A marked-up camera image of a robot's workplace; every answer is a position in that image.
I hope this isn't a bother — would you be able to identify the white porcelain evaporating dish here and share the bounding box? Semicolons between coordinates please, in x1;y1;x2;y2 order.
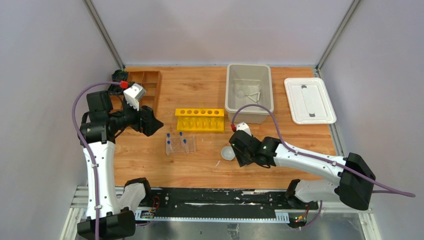
221;146;236;161

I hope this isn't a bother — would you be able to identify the small clear glass beaker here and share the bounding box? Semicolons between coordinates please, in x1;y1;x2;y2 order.
234;86;249;99

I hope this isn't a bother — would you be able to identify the white clay triangle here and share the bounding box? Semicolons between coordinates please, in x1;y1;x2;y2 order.
247;91;262;104

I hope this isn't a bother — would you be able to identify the white plastic bin lid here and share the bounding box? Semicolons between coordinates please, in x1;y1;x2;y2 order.
284;77;337;125

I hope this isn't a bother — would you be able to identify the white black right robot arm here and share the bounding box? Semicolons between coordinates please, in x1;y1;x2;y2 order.
229;130;376;211

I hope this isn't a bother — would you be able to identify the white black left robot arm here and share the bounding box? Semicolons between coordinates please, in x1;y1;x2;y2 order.
77;88;164;240

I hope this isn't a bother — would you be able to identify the wooden compartment organizer tray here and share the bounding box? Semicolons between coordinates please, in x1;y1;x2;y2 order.
127;70;162;115

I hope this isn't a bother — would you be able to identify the clear plastic well plate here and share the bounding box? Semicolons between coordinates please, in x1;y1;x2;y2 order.
165;135;197;155

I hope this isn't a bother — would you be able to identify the yellow test tube rack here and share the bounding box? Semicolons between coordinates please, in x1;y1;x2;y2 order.
175;108;225;133

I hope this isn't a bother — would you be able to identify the translucent grey plastic bin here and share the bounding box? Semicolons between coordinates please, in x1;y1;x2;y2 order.
224;64;274;124

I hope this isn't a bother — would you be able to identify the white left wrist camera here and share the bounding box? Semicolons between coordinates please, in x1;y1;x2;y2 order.
123;83;147;111

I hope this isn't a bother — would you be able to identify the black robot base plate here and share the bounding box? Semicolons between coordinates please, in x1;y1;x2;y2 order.
135;187;319;223

